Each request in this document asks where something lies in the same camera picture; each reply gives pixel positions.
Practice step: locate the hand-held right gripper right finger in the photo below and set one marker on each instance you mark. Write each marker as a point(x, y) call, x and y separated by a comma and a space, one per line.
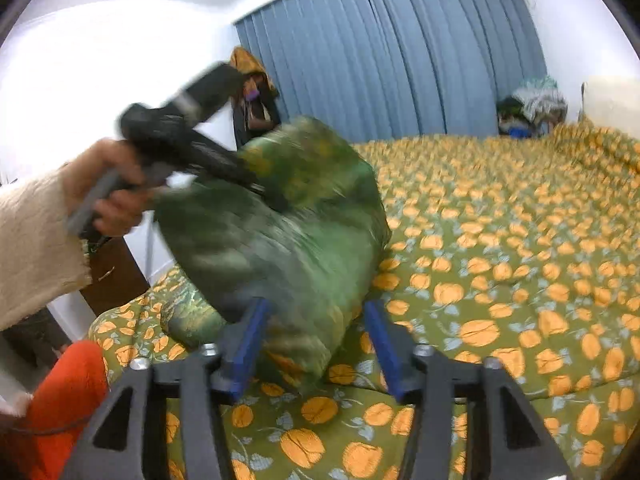
point(385, 352)

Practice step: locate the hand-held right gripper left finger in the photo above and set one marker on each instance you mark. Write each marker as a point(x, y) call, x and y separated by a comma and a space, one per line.
point(247, 347)

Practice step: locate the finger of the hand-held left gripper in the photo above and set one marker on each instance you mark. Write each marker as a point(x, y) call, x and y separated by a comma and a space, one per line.
point(250, 180)

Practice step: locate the green printed jacket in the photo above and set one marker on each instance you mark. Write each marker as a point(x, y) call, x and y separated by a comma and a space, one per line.
point(280, 230)

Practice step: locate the hanging clothes on rack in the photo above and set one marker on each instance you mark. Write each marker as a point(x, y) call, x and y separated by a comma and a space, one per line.
point(255, 100)

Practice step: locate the pile of clothes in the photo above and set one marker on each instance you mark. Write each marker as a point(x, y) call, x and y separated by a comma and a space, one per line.
point(532, 107)

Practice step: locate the person's left hand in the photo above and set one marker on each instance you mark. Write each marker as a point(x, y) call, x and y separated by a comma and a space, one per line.
point(107, 185)

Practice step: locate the orange floral bedspread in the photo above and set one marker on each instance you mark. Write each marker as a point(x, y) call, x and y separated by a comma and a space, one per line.
point(500, 270)

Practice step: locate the brown wooden cabinet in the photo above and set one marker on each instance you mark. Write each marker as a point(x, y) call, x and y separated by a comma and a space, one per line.
point(112, 267)

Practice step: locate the blue curtain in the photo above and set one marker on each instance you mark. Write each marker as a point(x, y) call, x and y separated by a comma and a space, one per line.
point(400, 50)

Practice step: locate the cream pillow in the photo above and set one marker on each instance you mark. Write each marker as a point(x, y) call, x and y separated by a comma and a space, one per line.
point(612, 100)

